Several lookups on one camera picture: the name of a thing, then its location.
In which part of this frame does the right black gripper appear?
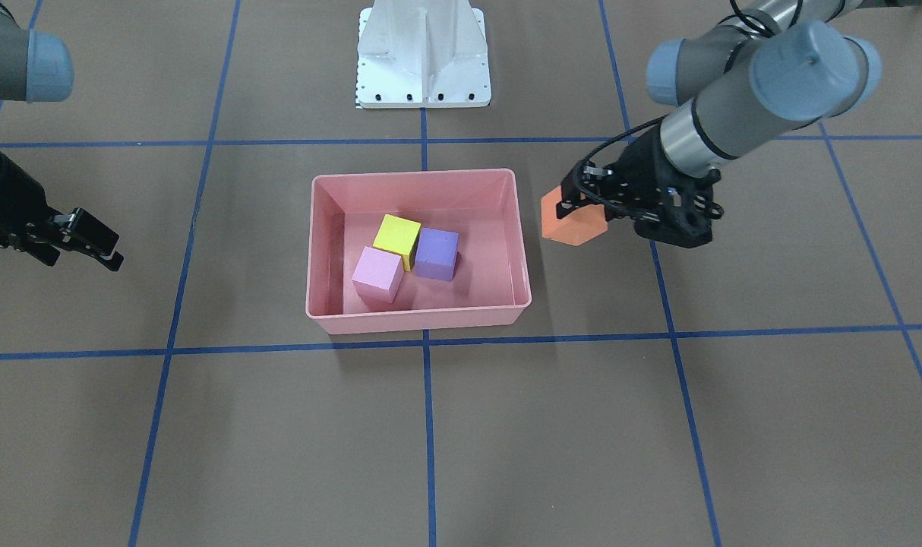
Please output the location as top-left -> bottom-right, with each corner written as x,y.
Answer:
0,152 -> 124,271

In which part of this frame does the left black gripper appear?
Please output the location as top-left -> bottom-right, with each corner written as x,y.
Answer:
556,125 -> 724,248

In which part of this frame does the orange foam block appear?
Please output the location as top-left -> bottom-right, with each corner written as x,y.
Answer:
540,188 -> 609,246

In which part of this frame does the purple foam block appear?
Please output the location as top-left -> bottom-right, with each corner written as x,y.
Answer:
413,227 -> 459,283

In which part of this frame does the yellow foam block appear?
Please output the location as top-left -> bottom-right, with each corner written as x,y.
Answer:
371,214 -> 422,271

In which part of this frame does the pink foam block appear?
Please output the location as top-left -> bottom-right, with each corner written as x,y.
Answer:
351,247 -> 405,304

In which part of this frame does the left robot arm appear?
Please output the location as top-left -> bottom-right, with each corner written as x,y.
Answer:
541,1 -> 882,248

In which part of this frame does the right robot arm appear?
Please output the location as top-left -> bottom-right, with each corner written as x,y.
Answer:
0,2 -> 125,271

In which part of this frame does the pink plastic bin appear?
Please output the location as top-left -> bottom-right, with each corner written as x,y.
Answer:
305,169 -> 532,335

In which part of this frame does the brown paper table cover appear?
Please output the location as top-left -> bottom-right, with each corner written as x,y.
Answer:
0,1 -> 922,546

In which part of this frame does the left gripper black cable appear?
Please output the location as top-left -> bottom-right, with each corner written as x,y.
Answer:
573,125 -> 667,206

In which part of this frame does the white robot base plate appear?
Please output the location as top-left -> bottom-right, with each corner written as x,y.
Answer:
355,1 -> 492,109

